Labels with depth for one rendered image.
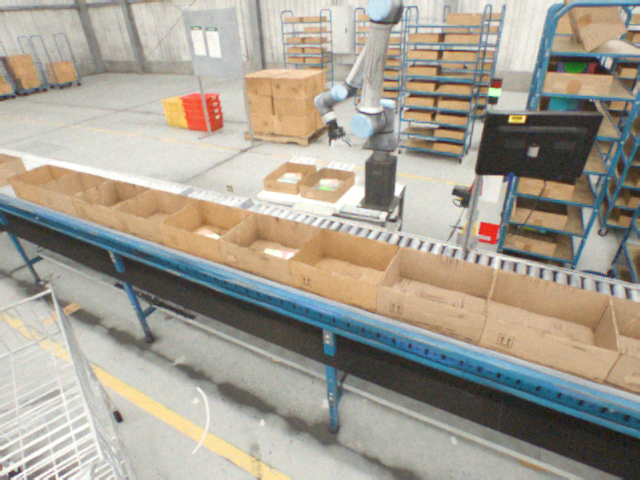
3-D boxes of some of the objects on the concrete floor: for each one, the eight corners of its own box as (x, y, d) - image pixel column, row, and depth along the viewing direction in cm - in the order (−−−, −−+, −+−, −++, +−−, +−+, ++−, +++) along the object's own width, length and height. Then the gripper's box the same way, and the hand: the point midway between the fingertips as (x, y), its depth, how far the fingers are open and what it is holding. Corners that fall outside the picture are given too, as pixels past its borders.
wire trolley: (12, 474, 181) (-131, 335, 126) (123, 410, 211) (44, 271, 156) (36, 744, 111) (-267, 706, 56) (199, 595, 141) (100, 470, 86)
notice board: (197, 139, 664) (170, 10, 554) (219, 132, 696) (197, 9, 586) (243, 151, 593) (221, 6, 483) (266, 143, 625) (249, 5, 515)
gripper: (319, 124, 224) (333, 154, 226) (346, 113, 230) (359, 142, 232) (315, 128, 232) (329, 157, 234) (341, 118, 238) (354, 146, 240)
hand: (342, 151), depth 236 cm, fingers open, 14 cm apart
